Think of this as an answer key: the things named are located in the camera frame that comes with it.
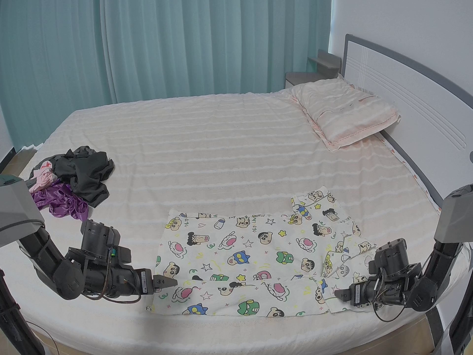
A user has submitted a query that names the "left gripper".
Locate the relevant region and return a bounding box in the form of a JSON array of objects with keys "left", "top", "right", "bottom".
[{"left": 107, "top": 265, "right": 179, "bottom": 298}]

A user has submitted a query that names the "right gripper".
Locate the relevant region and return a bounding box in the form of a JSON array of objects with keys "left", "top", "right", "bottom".
[{"left": 333, "top": 279, "right": 383, "bottom": 307}]

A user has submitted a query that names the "white printed pyjama top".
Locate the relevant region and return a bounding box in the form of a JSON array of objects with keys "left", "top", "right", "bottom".
[{"left": 146, "top": 185, "right": 381, "bottom": 316}]

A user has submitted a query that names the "bed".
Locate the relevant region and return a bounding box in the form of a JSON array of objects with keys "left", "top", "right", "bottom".
[{"left": 0, "top": 34, "right": 473, "bottom": 355}]

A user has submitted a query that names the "purple garment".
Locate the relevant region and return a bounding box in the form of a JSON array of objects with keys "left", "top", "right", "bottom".
[{"left": 31, "top": 183, "right": 89, "bottom": 222}]

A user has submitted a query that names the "black garment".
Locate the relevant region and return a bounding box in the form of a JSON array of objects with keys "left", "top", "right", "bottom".
[{"left": 31, "top": 146, "right": 115, "bottom": 208}]

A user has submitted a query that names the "pink garment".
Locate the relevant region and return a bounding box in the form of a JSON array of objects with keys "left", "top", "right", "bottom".
[{"left": 29, "top": 159, "right": 60, "bottom": 193}]

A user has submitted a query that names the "pale pink striped pillow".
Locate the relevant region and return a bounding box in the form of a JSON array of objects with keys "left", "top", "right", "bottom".
[{"left": 289, "top": 78, "right": 401, "bottom": 151}]

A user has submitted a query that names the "grey bedside table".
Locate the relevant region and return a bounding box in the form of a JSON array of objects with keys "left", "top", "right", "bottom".
[{"left": 285, "top": 49, "right": 341, "bottom": 87}]

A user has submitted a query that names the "blue-green curtain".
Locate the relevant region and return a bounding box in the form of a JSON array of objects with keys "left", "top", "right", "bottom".
[
  {"left": 100, "top": 0, "right": 333, "bottom": 104},
  {"left": 0, "top": 0, "right": 119, "bottom": 151}
]

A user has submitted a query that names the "black cable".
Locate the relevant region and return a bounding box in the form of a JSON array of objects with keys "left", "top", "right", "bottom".
[
  {"left": 83, "top": 290, "right": 143, "bottom": 304},
  {"left": 372, "top": 301, "right": 407, "bottom": 323}
]

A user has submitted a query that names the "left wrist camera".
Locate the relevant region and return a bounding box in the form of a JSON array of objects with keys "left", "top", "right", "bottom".
[{"left": 110, "top": 246, "right": 132, "bottom": 269}]

